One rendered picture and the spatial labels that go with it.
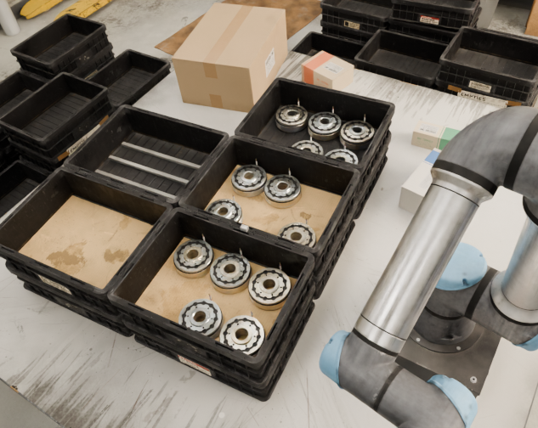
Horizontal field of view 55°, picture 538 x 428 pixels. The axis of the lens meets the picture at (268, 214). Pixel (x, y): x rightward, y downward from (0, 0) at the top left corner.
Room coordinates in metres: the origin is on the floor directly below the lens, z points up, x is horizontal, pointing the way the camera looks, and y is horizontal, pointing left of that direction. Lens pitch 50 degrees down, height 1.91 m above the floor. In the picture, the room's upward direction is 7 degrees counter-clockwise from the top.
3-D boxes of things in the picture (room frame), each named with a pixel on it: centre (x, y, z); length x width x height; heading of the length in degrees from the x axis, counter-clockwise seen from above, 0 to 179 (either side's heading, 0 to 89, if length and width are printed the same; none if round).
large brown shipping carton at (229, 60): (1.77, 0.05, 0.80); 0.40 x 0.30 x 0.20; 155
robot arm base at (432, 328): (0.56, -0.37, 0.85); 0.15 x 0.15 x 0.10
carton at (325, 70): (1.66, -0.29, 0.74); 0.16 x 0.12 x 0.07; 38
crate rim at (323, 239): (0.92, -0.01, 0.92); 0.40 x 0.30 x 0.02; 58
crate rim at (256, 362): (0.67, 0.15, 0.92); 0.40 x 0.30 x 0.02; 58
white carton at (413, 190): (1.02, -0.51, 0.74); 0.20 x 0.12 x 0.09; 135
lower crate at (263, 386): (0.67, 0.15, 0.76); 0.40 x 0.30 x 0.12; 58
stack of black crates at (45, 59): (2.46, 0.94, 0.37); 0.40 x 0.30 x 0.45; 142
